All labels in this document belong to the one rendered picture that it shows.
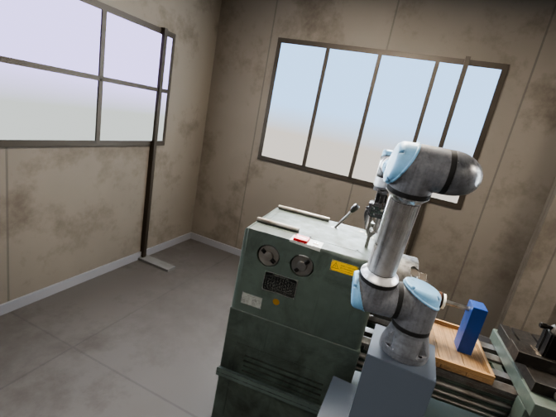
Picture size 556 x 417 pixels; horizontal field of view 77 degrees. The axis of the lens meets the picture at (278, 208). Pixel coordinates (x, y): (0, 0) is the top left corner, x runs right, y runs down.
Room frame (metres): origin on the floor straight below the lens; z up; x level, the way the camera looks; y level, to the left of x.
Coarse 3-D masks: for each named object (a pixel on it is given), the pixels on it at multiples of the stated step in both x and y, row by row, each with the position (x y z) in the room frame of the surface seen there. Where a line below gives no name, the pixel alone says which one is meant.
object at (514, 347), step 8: (512, 344) 1.32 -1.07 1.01; (520, 344) 1.31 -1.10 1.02; (528, 344) 1.32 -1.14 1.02; (512, 352) 1.29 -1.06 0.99; (520, 352) 1.25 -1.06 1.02; (528, 352) 1.26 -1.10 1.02; (536, 352) 1.27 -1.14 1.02; (520, 360) 1.25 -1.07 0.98; (528, 360) 1.24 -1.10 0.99; (536, 360) 1.24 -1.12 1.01; (544, 360) 1.23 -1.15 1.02; (552, 360) 1.24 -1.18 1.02; (536, 368) 1.23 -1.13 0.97; (544, 368) 1.23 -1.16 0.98; (552, 368) 1.22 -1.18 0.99
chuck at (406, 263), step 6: (402, 258) 1.47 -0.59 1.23; (408, 258) 1.48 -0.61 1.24; (414, 258) 1.49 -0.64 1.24; (402, 264) 1.43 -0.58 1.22; (408, 264) 1.44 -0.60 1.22; (414, 264) 1.44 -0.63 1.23; (402, 270) 1.41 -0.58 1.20; (408, 270) 1.41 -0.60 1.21; (402, 276) 1.39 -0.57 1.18; (408, 276) 1.39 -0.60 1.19; (414, 276) 1.39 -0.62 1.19; (384, 318) 1.40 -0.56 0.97; (390, 318) 1.38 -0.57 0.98
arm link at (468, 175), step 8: (464, 160) 0.87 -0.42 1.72; (472, 160) 0.88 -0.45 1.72; (464, 168) 0.86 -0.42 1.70; (472, 168) 0.87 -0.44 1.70; (480, 168) 0.89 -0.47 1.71; (456, 176) 0.86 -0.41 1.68; (464, 176) 0.86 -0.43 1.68; (472, 176) 0.86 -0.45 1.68; (480, 176) 0.88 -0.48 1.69; (456, 184) 0.86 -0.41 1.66; (464, 184) 0.86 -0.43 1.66; (472, 184) 0.87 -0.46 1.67; (480, 184) 0.91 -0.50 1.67; (448, 192) 0.88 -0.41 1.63; (456, 192) 0.87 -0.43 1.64; (464, 192) 0.88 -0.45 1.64
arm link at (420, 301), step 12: (408, 288) 0.96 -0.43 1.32; (420, 288) 0.96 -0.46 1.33; (432, 288) 0.99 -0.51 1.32; (408, 300) 0.94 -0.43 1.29; (420, 300) 0.93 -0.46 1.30; (432, 300) 0.93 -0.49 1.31; (396, 312) 0.94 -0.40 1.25; (408, 312) 0.93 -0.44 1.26; (420, 312) 0.93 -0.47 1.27; (432, 312) 0.93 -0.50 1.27; (408, 324) 0.94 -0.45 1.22; (420, 324) 0.93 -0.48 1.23; (432, 324) 0.95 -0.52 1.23
